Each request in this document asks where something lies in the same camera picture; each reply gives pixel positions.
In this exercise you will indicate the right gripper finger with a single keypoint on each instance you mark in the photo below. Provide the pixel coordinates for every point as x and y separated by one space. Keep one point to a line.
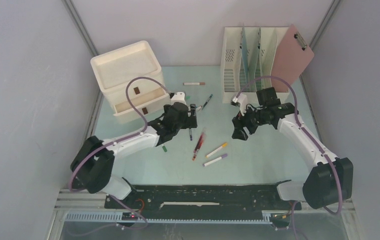
237 122
239 133

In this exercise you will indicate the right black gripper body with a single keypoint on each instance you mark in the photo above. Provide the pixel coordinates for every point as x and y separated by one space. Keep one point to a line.
250 120

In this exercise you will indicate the green clipboard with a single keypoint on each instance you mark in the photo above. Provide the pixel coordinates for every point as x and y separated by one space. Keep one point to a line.
268 46

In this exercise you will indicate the blue clipboard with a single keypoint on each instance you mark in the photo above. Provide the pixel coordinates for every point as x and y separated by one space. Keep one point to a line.
246 74

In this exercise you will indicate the pink clipboard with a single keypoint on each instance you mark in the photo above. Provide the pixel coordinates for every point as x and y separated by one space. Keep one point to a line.
292 56

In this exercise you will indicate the cream three-drawer cabinet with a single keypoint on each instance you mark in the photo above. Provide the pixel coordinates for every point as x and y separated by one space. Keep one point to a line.
131 75

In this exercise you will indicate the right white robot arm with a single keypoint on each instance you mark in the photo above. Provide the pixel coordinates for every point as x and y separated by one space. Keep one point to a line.
330 178

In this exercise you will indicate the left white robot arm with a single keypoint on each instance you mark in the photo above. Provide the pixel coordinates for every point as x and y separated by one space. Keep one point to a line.
92 166

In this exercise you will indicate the white marker yellow cap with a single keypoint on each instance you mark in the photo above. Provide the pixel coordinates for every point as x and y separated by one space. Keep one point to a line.
216 150

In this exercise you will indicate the white marker purple cap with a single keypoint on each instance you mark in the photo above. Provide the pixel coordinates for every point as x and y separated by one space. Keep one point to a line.
215 160

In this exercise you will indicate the black teal pen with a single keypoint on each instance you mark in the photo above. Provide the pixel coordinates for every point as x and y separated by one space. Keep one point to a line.
207 101

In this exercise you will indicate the red pen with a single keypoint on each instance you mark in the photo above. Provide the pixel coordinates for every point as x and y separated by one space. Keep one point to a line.
199 143

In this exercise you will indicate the dark blue pen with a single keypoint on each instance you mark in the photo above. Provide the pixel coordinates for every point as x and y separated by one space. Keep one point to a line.
190 134

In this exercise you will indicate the white marker brown cap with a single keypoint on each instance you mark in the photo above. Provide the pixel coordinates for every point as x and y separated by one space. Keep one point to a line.
194 83

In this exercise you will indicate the cream file organizer rack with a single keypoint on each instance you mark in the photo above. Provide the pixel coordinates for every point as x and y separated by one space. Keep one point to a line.
231 58

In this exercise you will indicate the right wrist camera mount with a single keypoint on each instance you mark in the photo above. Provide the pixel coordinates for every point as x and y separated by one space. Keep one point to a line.
240 101

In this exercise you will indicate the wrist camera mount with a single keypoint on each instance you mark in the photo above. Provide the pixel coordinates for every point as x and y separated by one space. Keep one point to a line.
240 101
178 97

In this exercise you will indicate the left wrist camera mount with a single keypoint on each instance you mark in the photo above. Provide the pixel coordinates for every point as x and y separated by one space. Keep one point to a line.
178 97

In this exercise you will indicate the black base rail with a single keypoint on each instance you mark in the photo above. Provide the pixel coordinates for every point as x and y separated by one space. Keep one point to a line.
248 203

